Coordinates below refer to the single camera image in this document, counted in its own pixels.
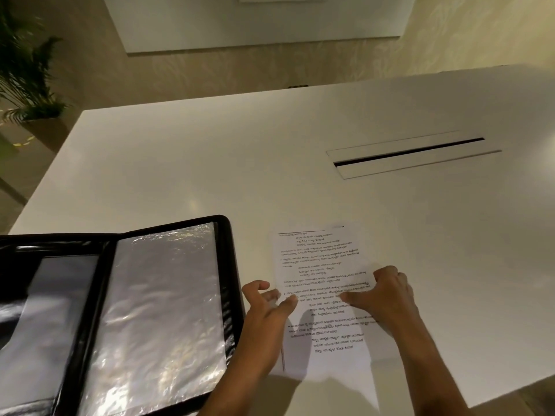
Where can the white wall panel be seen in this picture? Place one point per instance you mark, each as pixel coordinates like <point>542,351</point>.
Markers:
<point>260,21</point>

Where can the grey plastic sheet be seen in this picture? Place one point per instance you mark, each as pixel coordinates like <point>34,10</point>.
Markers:
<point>47,324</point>

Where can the clear plastic sleeve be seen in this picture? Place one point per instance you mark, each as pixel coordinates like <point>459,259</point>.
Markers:
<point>160,307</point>

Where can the person's right thumb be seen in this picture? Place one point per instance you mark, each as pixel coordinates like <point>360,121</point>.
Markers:
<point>355,298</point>

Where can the person's left thumb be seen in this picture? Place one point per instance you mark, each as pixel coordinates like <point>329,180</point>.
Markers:
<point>287,305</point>

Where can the green potted plant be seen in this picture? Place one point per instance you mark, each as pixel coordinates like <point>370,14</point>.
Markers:
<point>24,77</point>

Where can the person's right forearm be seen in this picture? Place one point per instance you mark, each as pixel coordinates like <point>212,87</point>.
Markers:
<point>425,376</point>

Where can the black open file folder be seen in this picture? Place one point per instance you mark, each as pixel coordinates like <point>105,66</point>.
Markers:
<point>104,255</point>

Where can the person's left forearm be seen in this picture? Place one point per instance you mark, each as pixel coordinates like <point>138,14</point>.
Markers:
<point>243,381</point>

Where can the person's left hand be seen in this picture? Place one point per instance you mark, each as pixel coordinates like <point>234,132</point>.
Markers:
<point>262,324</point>

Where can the person's right hand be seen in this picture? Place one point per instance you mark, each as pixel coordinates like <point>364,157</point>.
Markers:
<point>390,303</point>

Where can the printed white paper sheet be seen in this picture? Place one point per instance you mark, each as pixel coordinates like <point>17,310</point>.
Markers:
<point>321,264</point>

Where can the brown plant pot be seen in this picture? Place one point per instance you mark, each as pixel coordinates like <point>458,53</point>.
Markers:
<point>47,132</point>

